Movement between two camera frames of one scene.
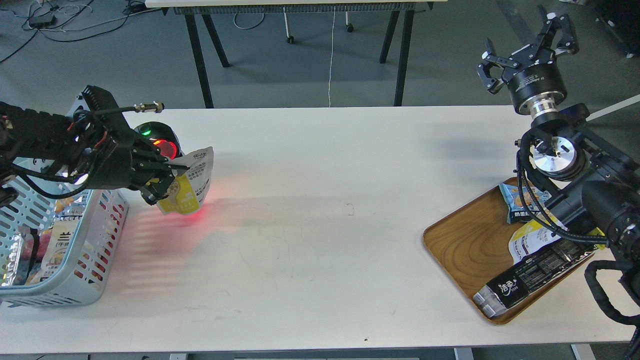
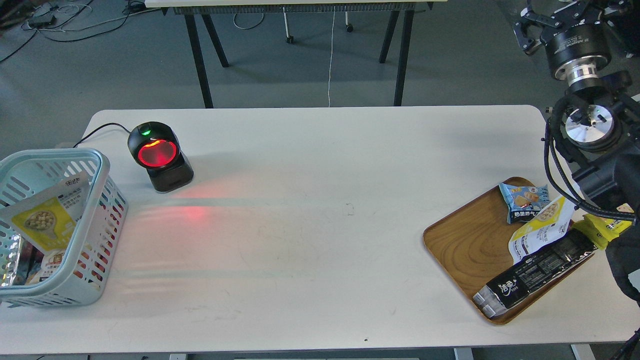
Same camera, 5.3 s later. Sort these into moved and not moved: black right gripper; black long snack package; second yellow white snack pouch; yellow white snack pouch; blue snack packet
Moved: yellow white snack pouch; black right gripper
Not moved: second yellow white snack pouch; blue snack packet; black long snack package
